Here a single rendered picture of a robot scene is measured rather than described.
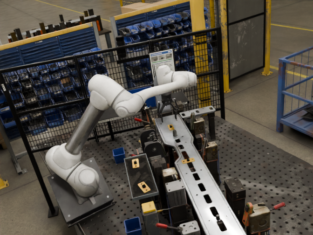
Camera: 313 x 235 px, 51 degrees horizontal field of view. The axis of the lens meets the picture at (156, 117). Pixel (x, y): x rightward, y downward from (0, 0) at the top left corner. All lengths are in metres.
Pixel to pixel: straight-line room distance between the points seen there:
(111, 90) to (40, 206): 2.19
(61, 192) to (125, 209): 0.45
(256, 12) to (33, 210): 4.15
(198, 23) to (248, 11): 2.48
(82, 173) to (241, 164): 1.21
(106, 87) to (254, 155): 1.37
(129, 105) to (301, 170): 1.38
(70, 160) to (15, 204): 1.91
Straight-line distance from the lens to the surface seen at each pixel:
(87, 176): 2.13
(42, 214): 3.70
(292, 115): 4.39
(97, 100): 1.91
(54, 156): 2.20
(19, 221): 3.75
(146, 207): 1.66
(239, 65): 5.48
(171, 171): 1.97
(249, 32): 5.50
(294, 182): 2.49
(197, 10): 2.94
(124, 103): 1.83
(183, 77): 2.25
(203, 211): 1.83
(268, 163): 2.64
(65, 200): 2.37
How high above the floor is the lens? 2.29
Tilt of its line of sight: 28 degrees down
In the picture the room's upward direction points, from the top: 9 degrees counter-clockwise
